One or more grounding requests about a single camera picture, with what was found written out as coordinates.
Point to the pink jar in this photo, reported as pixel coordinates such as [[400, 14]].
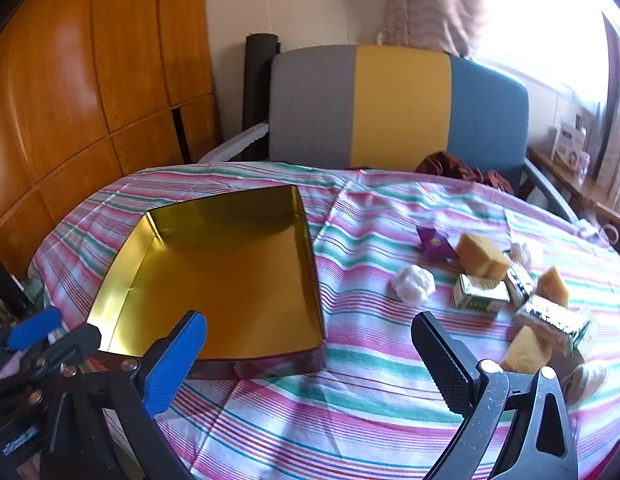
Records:
[[583, 165]]

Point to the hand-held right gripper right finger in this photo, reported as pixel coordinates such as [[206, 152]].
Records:
[[442, 360]]

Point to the white plastic wad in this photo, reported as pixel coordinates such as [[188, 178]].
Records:
[[522, 253], [414, 284]]

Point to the black rolled mat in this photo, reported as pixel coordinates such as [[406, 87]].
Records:
[[257, 85]]

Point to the pink patterned curtain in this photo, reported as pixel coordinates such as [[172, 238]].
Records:
[[430, 5], [615, 125]]

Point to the window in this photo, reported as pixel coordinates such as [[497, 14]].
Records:
[[540, 25]]

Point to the striped tablecloth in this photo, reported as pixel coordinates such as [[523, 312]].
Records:
[[365, 410]]

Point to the gold tin box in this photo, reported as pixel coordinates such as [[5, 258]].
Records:
[[214, 280]]

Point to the wooden side table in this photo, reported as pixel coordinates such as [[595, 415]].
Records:
[[580, 195]]

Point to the yellow sponge block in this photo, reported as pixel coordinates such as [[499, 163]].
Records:
[[482, 257], [525, 355], [555, 286]]

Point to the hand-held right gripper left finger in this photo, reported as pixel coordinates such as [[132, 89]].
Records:
[[174, 360]]

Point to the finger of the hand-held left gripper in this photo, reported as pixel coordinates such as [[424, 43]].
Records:
[[32, 330], [74, 345]]

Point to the small green white box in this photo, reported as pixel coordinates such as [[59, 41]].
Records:
[[477, 296]]

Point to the white carton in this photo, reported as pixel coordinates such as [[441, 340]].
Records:
[[569, 144]]

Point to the grey yellow blue armchair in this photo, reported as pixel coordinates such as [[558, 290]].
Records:
[[315, 110]]

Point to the black white small packet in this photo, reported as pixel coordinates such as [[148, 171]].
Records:
[[520, 284]]

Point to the long green-edged snack packet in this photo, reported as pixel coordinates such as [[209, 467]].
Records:
[[555, 322]]

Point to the wooden wardrobe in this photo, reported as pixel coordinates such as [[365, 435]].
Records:
[[64, 85]]

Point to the maroon cloth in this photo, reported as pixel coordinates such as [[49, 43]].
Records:
[[450, 165]]

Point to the purple snack packet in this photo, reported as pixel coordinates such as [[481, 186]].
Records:
[[434, 246]]

